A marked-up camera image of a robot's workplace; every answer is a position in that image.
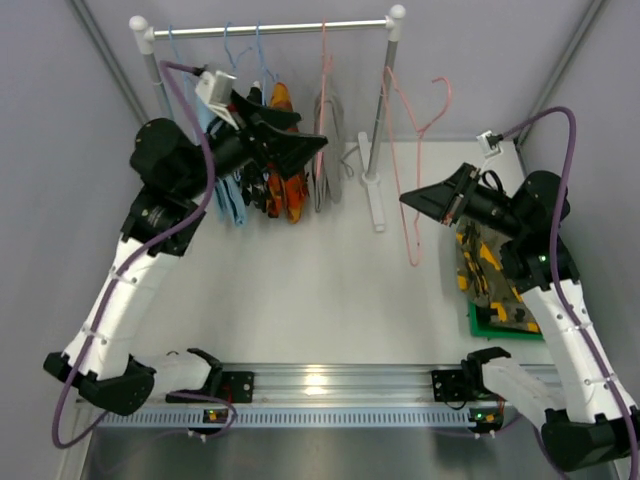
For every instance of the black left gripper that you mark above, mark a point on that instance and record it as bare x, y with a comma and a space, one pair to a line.
252, 138

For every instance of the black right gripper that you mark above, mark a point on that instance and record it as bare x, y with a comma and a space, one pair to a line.
463, 193

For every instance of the yellow camouflage trousers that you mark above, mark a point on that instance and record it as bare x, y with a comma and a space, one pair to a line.
480, 275

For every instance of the pink wire hanger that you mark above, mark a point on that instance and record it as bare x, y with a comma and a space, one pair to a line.
411, 230

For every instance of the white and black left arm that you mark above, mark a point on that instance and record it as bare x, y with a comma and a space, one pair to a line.
156, 234

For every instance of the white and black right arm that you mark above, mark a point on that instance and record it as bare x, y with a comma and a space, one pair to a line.
593, 419

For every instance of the black white patterned trousers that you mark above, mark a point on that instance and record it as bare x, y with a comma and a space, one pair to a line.
253, 184

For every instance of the blue hanger with patterned trousers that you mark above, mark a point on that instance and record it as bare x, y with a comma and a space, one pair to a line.
269, 79

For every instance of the orange camouflage trousers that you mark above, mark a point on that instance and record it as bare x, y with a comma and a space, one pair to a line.
286, 197

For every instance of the grey trousers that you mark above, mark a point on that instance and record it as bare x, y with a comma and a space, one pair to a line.
333, 152

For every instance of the pink hanger with grey trousers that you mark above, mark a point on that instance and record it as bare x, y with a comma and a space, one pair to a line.
326, 64

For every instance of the light blue folded cloth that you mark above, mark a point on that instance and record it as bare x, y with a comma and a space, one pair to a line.
227, 194

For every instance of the green plastic bin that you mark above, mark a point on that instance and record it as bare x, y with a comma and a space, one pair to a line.
482, 326

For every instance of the white metal clothes rack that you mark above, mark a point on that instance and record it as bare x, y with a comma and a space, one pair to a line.
369, 146

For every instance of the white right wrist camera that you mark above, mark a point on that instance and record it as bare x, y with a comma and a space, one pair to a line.
490, 144

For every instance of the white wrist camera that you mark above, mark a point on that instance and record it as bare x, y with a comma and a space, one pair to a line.
490, 144
214, 89

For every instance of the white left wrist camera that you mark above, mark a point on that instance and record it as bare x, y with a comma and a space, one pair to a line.
214, 89

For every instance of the aluminium mounting rail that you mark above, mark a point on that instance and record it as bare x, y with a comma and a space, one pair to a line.
330, 382

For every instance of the grey slotted cable duct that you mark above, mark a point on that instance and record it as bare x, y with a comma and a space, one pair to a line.
248, 416

